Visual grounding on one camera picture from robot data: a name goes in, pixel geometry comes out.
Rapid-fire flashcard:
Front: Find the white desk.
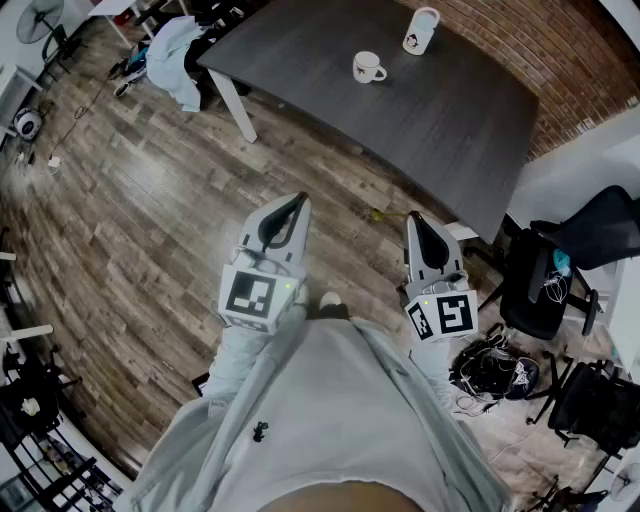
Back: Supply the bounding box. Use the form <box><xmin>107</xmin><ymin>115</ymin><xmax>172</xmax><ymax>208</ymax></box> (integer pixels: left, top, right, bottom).
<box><xmin>0</xmin><ymin>63</ymin><xmax>45</xmax><ymax>146</ymax></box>

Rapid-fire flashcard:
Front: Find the person's grey clothed torso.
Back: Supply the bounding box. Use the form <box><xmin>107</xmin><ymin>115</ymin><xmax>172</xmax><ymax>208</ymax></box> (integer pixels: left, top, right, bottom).
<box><xmin>117</xmin><ymin>317</ymin><xmax>511</xmax><ymax>512</ymax></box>

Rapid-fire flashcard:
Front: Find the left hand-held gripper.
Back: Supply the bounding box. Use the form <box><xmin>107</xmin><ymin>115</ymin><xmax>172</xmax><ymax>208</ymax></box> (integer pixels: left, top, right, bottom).
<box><xmin>218</xmin><ymin>192</ymin><xmax>314</xmax><ymax>335</ymax></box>

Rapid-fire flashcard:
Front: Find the black mesh office chair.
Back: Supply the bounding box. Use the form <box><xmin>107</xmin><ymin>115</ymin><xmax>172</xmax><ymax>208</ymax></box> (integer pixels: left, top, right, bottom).
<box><xmin>499</xmin><ymin>184</ymin><xmax>636</xmax><ymax>341</ymax></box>

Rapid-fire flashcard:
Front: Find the black shelf rack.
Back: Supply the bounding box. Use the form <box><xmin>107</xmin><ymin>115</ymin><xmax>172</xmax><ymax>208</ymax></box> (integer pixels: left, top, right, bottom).
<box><xmin>0</xmin><ymin>344</ymin><xmax>126</xmax><ymax>512</ymax></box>

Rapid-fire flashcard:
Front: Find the light blue jacket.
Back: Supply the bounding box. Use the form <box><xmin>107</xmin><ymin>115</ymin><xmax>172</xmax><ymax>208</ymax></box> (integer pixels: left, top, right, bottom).
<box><xmin>145</xmin><ymin>15</ymin><xmax>204</xmax><ymax>114</ymax></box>

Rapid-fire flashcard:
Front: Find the white table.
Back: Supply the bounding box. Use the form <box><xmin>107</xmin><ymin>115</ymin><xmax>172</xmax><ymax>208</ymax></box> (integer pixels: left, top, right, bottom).
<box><xmin>88</xmin><ymin>0</ymin><xmax>151</xmax><ymax>49</ymax></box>

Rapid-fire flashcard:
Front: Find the person's left forearm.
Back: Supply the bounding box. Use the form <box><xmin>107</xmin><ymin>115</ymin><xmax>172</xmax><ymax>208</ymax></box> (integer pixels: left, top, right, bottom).
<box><xmin>206</xmin><ymin>304</ymin><xmax>309</xmax><ymax>416</ymax></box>

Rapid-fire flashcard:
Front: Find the white round device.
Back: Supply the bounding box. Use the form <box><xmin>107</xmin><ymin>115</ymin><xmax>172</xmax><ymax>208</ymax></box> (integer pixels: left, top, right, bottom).
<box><xmin>13</xmin><ymin>107</ymin><xmax>44</xmax><ymax>140</ymax></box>

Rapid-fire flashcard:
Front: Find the white table leg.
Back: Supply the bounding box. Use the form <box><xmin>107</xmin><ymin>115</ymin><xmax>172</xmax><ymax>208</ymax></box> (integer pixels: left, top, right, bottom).
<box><xmin>444</xmin><ymin>221</ymin><xmax>484</xmax><ymax>242</ymax></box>

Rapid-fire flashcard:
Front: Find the white mug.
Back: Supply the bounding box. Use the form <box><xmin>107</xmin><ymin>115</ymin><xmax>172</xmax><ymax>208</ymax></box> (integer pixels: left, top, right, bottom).
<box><xmin>352</xmin><ymin>50</ymin><xmax>389</xmax><ymax>85</ymax></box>

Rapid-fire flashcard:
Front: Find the black standing fan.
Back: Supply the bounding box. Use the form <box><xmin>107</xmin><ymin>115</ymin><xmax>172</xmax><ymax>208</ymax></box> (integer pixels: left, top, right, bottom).
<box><xmin>15</xmin><ymin>0</ymin><xmax>65</xmax><ymax>46</ymax></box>

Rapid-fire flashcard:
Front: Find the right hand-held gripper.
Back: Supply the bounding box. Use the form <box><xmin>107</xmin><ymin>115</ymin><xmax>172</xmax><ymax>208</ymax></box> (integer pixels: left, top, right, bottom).
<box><xmin>398</xmin><ymin>212</ymin><xmax>480</xmax><ymax>346</ymax></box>

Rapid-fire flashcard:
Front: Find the white jar with penguin print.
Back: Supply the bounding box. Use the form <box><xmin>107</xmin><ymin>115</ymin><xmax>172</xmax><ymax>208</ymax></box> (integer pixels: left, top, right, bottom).
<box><xmin>402</xmin><ymin>6</ymin><xmax>442</xmax><ymax>56</ymax></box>

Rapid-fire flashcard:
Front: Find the black bag with cables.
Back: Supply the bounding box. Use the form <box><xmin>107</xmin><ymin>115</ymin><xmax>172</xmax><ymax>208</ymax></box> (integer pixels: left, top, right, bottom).
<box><xmin>449</xmin><ymin>324</ymin><xmax>541</xmax><ymax>414</ymax></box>

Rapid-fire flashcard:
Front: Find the person's right forearm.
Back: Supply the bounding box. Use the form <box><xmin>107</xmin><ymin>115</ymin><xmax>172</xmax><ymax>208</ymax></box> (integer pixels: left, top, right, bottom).
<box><xmin>409</xmin><ymin>339</ymin><xmax>459</xmax><ymax>416</ymax></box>

